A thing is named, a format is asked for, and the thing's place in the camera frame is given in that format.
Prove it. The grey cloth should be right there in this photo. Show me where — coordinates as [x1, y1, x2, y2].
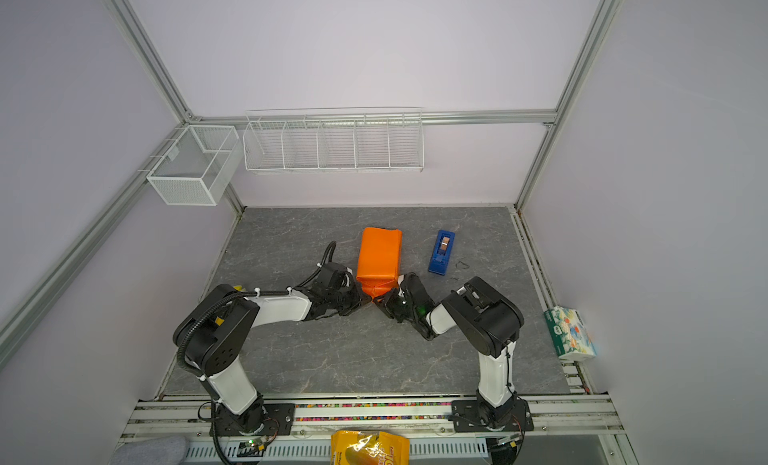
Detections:
[110, 436, 189, 465]

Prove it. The aluminium rail frame base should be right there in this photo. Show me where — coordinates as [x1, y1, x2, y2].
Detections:
[119, 395, 626, 443]

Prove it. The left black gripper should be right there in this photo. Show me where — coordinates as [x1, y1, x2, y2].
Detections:
[327, 281, 373, 316]

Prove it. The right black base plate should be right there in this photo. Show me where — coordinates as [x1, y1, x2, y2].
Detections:
[450, 395, 534, 433]

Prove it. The white slotted cable duct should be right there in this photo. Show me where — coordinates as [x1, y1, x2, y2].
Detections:
[222, 437, 492, 464]

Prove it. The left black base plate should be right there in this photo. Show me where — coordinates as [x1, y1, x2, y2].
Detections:
[212, 402, 296, 437]

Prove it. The blue tape dispenser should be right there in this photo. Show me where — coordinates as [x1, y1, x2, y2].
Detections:
[428, 229, 455, 275]

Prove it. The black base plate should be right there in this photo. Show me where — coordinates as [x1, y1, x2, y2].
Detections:
[450, 395, 534, 433]
[212, 402, 296, 437]

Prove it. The white wire long shelf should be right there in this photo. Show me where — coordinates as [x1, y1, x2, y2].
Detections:
[243, 107, 425, 173]

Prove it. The yellow snack bag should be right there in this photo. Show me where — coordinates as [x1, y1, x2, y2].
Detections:
[330, 430, 410, 465]

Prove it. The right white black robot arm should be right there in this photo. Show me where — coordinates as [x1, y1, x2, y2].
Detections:
[374, 273, 525, 428]

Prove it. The green white tissue pack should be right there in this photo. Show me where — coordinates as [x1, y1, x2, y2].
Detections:
[544, 306, 597, 362]

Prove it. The white mesh square basket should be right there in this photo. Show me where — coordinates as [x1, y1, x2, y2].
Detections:
[147, 125, 244, 206]

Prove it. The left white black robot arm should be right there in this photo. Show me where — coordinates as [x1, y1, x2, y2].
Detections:
[173, 241, 365, 422]

